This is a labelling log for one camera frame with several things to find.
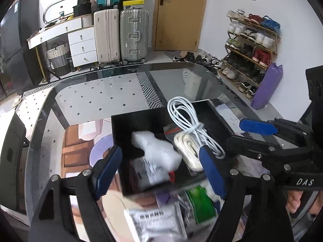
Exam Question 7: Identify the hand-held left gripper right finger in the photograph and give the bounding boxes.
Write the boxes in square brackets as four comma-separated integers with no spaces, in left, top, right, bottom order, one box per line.
[198,147,294,242]

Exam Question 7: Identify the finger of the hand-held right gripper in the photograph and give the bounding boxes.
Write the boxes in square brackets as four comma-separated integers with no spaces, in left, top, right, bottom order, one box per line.
[226,136,314,177]
[239,118,314,145]

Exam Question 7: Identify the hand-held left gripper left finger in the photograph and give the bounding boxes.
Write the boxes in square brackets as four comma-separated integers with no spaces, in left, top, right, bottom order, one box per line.
[28,146,123,242]

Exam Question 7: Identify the cream strap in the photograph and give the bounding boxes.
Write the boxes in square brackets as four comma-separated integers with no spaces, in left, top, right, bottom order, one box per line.
[174,131,205,172]

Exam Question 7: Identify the white cable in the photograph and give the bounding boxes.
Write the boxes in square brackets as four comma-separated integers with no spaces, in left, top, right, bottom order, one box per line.
[167,96,225,160]

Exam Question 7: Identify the person's right hand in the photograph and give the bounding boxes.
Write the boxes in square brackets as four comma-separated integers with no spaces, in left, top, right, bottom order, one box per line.
[286,189,321,218]

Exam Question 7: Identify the white power strip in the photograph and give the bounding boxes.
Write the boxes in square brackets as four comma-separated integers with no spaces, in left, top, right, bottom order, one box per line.
[214,104,246,135]

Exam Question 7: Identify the green and white packet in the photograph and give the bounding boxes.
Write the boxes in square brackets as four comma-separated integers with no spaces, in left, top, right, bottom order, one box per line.
[176,186,219,226]

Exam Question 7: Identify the purple fabric bag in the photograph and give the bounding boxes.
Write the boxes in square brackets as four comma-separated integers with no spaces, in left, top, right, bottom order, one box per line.
[250,63,283,111]

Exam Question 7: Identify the white labelled plastic package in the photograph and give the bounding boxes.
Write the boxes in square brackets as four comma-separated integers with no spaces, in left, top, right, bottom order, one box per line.
[133,156,176,190]

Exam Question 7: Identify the white bubble wrap bag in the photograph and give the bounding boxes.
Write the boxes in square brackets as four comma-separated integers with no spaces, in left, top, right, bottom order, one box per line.
[131,130,183,172]

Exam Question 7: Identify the grey orange small packet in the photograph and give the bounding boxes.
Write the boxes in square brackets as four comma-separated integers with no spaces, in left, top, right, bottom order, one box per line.
[163,124,182,138]

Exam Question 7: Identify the wooden shoe rack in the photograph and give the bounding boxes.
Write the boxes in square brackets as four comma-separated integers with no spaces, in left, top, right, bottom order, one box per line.
[217,9,281,99]

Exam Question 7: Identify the white barcode mailer bag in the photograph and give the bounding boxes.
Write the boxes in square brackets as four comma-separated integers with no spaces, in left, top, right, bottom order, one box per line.
[123,203,188,242]

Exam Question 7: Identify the shoe rack with shoes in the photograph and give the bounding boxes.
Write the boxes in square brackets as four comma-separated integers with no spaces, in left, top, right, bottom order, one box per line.
[219,9,281,99]

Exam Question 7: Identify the pile of dark sandals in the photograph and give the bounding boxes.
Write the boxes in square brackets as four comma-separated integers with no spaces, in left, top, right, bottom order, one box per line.
[173,50,224,69]

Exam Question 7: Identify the grey white laundry basket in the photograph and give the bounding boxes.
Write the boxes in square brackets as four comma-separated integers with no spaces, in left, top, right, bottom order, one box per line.
[46,42,72,77]

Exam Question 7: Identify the white dresser desk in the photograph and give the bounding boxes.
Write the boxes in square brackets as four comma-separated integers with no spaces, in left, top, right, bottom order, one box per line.
[27,15,99,69]

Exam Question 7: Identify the wooden door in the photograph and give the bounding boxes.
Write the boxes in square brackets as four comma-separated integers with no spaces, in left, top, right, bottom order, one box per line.
[154,0,210,51]

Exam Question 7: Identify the cream suitcase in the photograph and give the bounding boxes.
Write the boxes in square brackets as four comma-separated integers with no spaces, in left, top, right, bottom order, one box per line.
[93,8,121,65]

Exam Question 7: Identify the silver suitcase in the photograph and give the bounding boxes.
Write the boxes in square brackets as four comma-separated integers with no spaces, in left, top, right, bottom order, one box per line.
[119,8,150,62]

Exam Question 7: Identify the dark refrigerator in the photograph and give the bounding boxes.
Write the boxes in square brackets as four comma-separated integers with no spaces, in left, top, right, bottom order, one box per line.
[0,0,44,99]

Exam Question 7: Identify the yellow and black shoe box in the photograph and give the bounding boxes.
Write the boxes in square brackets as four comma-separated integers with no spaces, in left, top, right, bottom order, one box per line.
[123,0,145,11]

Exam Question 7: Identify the black bag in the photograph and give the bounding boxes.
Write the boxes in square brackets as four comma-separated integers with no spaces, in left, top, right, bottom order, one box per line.
[73,0,92,17]

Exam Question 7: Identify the arched metal mirror frame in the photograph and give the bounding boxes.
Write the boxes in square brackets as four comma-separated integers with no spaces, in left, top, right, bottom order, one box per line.
[43,0,79,26]

